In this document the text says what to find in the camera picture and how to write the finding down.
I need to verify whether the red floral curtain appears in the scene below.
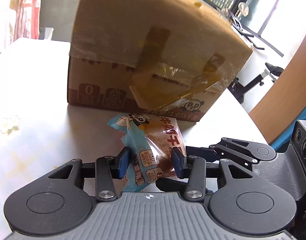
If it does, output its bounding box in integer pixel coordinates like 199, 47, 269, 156
0, 0, 41, 53

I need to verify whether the bread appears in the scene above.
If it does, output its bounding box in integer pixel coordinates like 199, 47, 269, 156
107, 113, 186, 192

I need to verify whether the brown cardboard box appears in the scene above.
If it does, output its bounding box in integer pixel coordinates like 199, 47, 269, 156
67, 0, 253, 122

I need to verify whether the blue fabric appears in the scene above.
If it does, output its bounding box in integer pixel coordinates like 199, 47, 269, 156
270, 106, 306, 152

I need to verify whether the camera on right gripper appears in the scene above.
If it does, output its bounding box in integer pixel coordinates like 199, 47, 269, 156
290, 120, 306, 178

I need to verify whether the wooden panel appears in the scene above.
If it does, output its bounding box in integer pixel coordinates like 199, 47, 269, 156
249, 36, 306, 143

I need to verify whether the black exercise bike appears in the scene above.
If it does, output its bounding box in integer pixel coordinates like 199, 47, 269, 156
226, 2, 284, 103

